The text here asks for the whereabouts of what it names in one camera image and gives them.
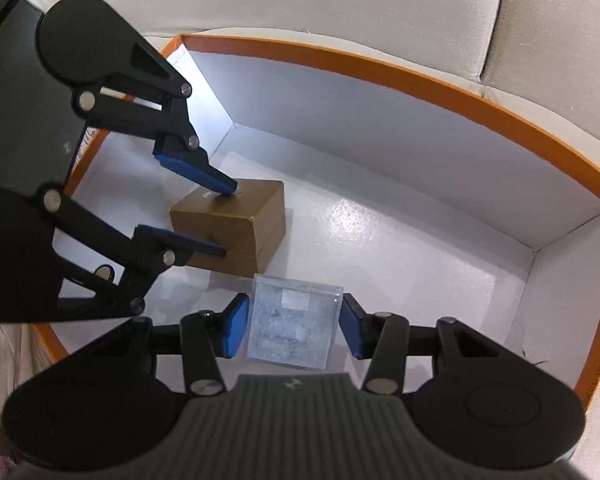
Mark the cream wrinkled cloth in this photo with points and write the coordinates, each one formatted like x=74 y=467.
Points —
x=0 y=365

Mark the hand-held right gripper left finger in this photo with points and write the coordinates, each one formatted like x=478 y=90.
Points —
x=235 y=327

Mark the clear plastic box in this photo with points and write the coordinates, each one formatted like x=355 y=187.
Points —
x=290 y=327

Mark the orange cardboard box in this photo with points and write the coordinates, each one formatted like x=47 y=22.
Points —
x=380 y=185

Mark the brown cardboard box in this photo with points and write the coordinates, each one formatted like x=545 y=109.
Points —
x=262 y=215

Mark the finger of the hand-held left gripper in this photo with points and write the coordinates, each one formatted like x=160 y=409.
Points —
x=190 y=244
x=200 y=172

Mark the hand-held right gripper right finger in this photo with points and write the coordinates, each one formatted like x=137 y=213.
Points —
x=352 y=330

